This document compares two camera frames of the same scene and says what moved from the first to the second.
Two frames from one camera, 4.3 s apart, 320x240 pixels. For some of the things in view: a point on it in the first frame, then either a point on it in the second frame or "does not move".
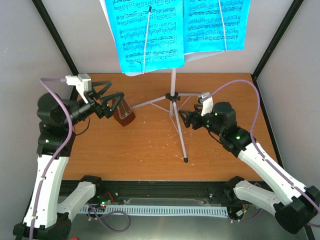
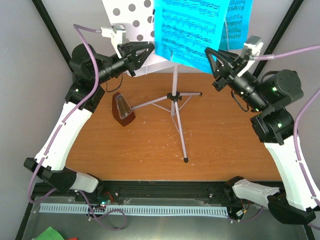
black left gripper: [103, 110] -> [131, 58]
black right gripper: [189, 115] -> [226, 58]
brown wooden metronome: [123, 113] does not move
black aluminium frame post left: [54, 35] does not move
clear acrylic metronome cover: [123, 109] does not move
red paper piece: [74, 238] does not move
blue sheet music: [150, 34] -> [184, 29]
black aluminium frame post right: [288, 18] does not move
